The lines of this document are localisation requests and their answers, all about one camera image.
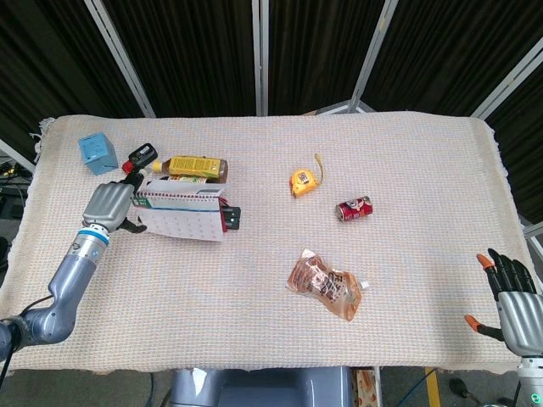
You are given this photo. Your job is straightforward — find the beige woven tablecloth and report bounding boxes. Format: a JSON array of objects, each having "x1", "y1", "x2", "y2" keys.
[{"x1": 0, "y1": 112, "x2": 540, "y2": 375}]

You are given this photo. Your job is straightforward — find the white spiral desk calendar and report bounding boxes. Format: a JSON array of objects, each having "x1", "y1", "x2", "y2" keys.
[{"x1": 133, "y1": 177, "x2": 232, "y2": 243}]

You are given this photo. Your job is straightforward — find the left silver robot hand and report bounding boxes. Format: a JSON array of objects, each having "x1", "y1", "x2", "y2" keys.
[{"x1": 81, "y1": 168, "x2": 148, "y2": 235}]

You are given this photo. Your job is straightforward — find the yellow tape measure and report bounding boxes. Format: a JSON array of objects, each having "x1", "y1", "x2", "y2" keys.
[{"x1": 290, "y1": 153, "x2": 326, "y2": 200}]

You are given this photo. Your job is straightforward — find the black red handheld tool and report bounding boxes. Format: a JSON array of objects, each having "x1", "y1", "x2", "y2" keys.
[{"x1": 121, "y1": 142, "x2": 160, "y2": 175}]

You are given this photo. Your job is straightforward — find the tea bottle yellow label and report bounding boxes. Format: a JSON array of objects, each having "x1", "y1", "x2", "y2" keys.
[{"x1": 150, "y1": 155, "x2": 229, "y2": 186}]

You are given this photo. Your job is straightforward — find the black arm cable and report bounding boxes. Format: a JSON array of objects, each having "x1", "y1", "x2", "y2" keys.
[{"x1": 0, "y1": 295, "x2": 57, "y2": 382}]

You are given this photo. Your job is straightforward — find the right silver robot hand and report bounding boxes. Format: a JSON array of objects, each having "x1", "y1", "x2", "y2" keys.
[{"x1": 464, "y1": 248, "x2": 543, "y2": 357}]

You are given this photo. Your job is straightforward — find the blue floor cable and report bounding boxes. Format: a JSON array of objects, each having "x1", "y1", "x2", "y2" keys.
[{"x1": 406, "y1": 366, "x2": 439, "y2": 407}]

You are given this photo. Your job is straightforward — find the brown drink pouch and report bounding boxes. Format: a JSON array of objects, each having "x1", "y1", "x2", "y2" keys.
[{"x1": 287, "y1": 248, "x2": 372, "y2": 324}]

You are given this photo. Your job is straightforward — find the blue paper box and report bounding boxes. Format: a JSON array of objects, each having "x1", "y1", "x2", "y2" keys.
[{"x1": 78, "y1": 132, "x2": 119, "y2": 176}]

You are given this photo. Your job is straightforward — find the dark folding screen panel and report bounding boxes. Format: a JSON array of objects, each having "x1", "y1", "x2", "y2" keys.
[
  {"x1": 252, "y1": 0, "x2": 400, "y2": 115},
  {"x1": 84, "y1": 0, "x2": 269, "y2": 118},
  {"x1": 351, "y1": 0, "x2": 543, "y2": 118},
  {"x1": 470, "y1": 40, "x2": 543, "y2": 238},
  {"x1": 0, "y1": 0, "x2": 156, "y2": 170}
]

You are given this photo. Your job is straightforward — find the red drink can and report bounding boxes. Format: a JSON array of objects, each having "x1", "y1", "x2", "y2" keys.
[{"x1": 335, "y1": 195, "x2": 375, "y2": 223}]

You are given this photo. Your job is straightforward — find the grey robot torso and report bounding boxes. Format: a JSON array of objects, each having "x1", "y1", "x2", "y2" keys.
[{"x1": 168, "y1": 366, "x2": 354, "y2": 407}]

